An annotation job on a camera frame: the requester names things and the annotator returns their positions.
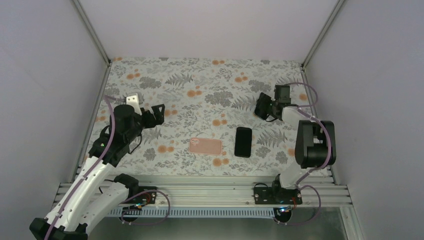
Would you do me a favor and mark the teal-edged black smartphone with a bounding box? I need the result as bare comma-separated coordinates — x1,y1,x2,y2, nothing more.
254,92,272,120

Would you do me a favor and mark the black phone case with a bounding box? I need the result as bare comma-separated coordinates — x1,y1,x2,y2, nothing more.
234,126,253,158

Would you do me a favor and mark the pink phone case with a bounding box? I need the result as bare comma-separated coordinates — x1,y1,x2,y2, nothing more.
188,137,223,156

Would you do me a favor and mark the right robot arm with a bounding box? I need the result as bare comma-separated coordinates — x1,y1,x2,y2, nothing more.
270,84,336,204

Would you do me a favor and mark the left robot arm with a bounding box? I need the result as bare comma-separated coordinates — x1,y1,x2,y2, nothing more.
29,104,165,240

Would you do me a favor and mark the floral patterned table mat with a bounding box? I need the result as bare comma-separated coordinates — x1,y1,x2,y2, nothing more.
104,57,309,177

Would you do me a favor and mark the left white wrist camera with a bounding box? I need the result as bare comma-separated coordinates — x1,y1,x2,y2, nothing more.
125,92,142,115

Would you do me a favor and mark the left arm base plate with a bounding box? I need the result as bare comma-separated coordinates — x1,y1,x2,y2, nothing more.
123,186,158,210

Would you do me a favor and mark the aluminium mounting rail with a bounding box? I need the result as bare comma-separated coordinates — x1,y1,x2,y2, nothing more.
52,175,354,220

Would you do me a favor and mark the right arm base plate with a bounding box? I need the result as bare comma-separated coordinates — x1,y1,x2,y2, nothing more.
253,182,303,205

